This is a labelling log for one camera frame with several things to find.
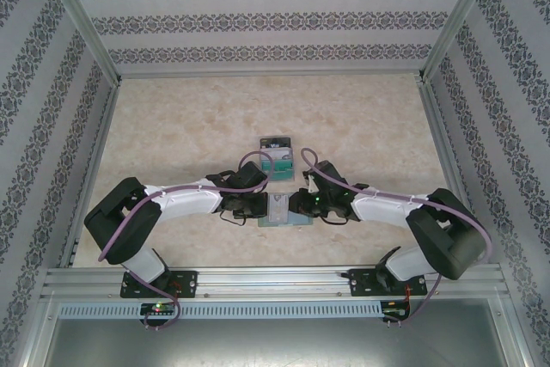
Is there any grey white card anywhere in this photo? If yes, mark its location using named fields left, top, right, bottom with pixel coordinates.
left=267, top=192, right=289, bottom=225

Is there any light green card holder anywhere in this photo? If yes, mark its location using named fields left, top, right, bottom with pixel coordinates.
left=256, top=193, right=315, bottom=229

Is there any teal green card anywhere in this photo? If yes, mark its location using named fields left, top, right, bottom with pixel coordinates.
left=260, top=158, right=296, bottom=182

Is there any silver grey card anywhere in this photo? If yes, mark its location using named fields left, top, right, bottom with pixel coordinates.
left=261, top=146, right=295, bottom=162

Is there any black VIP card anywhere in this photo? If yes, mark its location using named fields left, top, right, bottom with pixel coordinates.
left=259, top=136, right=294, bottom=150

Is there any right controller board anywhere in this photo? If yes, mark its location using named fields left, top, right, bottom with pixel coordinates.
left=382, top=299, right=412, bottom=321

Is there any controller board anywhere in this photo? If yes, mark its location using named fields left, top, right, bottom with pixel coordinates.
left=382, top=299, right=412, bottom=321
left=139, top=302, right=177, bottom=317

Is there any left controller board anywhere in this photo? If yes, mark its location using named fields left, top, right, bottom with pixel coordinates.
left=139, top=302, right=177, bottom=317

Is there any steel sheet panel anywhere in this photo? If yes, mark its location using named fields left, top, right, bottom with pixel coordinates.
left=42, top=318, right=512, bottom=367

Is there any right black wrist camera box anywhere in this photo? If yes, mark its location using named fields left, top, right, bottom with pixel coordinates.
left=307, top=160, right=350, bottom=196

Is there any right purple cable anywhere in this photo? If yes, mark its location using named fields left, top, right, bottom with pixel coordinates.
left=299, top=146, right=493, bottom=325

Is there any purple cable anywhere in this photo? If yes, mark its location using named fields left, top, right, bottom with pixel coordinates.
left=299, top=146, right=493, bottom=325
left=97, top=150, right=276, bottom=333

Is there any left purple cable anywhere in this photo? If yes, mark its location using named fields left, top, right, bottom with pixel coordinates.
left=97, top=150, right=276, bottom=333

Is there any aluminium mounting rail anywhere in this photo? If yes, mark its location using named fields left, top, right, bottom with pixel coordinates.
left=40, top=266, right=512, bottom=302

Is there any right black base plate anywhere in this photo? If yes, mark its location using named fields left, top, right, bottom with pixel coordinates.
left=348, top=267, right=429, bottom=298

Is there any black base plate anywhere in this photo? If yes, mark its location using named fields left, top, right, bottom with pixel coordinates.
left=348, top=267, right=429, bottom=298
left=121, top=270, right=199, bottom=299

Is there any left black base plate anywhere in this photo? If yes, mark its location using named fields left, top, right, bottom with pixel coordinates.
left=121, top=270, right=199, bottom=299

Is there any grey slotted cable duct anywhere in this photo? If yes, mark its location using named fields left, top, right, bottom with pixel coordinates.
left=58, top=301, right=384, bottom=320

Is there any aluminium side rail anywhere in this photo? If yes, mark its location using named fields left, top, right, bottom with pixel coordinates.
left=419, top=78, right=506, bottom=273
left=58, top=83, right=121, bottom=269

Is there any aluminium frame post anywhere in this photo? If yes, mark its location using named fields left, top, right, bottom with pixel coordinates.
left=419, top=0, right=504, bottom=84
left=37, top=0, right=124, bottom=87
left=12, top=291, right=61, bottom=367
left=500, top=293, right=541, bottom=367

